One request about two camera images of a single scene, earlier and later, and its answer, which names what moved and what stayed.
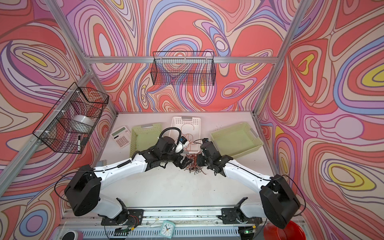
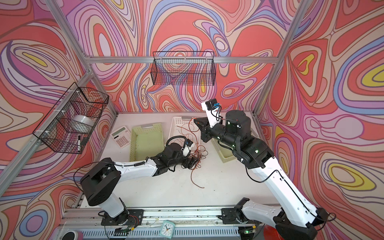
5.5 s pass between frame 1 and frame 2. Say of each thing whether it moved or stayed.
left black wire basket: stayed
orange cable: moved
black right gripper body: moved
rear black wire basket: stayed
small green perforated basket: stayed
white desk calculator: stayed
